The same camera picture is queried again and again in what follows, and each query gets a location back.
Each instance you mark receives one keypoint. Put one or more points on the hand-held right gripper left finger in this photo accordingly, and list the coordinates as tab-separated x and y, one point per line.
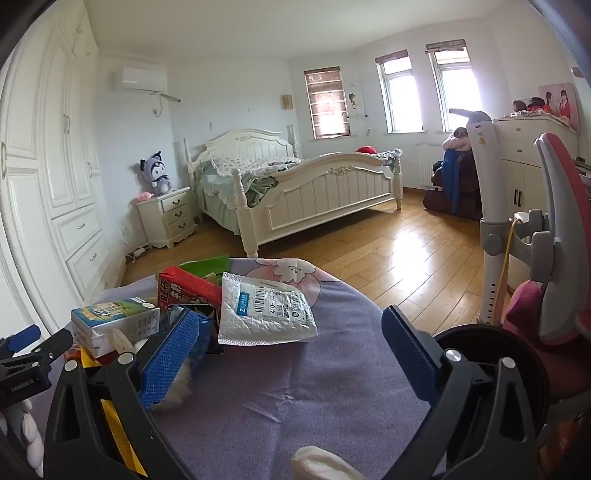
166	357

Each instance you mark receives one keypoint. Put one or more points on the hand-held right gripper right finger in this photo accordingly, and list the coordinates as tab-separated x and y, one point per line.
411	350

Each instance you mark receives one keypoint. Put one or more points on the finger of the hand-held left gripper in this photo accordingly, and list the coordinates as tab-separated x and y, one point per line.
55	345
25	335

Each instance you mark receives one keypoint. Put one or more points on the blue plastic packet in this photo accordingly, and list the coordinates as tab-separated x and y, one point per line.
205	337

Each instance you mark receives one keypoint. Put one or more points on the orange plastic bag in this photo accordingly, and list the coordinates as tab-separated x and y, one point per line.
117	420

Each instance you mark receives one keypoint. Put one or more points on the green white milk carton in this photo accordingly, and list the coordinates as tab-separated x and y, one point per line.
111	323

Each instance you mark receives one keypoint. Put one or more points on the red drink carton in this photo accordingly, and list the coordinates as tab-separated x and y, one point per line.
184	290

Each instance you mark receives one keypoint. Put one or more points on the green snack packet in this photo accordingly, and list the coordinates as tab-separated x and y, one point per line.
207	266

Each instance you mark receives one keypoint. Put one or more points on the white power strip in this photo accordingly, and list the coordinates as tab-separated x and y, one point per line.
136	253

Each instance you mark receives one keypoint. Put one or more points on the white bubble mailer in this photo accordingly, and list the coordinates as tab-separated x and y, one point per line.
268	309

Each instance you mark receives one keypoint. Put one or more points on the white nightstand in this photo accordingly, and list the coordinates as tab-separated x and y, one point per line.
173	217

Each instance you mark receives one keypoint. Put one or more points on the small pink plush toy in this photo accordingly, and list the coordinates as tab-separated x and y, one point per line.
144	198

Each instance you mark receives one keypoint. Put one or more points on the brown massage chair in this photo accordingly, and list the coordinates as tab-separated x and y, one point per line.
471	189

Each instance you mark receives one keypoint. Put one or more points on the blue cloth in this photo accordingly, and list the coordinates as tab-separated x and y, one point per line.
453	180

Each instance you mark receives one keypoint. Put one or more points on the white wardrobe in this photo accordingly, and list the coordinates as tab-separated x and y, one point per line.
60	161

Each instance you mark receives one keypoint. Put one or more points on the purple plush toy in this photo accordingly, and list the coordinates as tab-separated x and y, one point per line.
158	177

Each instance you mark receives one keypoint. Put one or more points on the white wooden bed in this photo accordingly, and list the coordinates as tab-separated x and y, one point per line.
318	194

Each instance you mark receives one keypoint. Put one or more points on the white radiator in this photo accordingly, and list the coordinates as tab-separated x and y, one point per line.
429	166

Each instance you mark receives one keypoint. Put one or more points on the pink grey chair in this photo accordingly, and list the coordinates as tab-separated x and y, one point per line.
561	230

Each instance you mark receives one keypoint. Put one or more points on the green blanket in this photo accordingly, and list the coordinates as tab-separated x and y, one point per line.
262	189

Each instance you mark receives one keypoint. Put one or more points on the teal clothing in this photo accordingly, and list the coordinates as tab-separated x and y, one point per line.
390	154

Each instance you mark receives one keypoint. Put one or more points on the white tower air purifier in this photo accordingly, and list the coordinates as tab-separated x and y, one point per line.
485	161

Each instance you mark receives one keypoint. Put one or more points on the red pillow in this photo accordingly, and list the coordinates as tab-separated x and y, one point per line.
365	150

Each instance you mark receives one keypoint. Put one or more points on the pink clothes pile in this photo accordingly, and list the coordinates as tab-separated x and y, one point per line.
457	141

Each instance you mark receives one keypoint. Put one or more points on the white cabinet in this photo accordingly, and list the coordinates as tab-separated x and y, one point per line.
519	147

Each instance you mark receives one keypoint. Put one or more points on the window with brown blind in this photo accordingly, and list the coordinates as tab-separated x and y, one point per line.
399	92
325	101
455	87

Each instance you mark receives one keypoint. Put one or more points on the red dolls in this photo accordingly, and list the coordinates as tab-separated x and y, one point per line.
531	105

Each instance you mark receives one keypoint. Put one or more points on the white air conditioner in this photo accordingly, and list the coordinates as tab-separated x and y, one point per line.
141	79

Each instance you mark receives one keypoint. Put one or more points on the pink poster with figures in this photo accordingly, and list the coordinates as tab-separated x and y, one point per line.
558	104

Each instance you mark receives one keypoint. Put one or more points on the small wall poster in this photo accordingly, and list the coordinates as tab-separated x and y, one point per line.
355	101

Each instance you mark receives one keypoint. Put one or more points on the beige wall lamp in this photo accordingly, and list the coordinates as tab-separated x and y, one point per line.
288	102

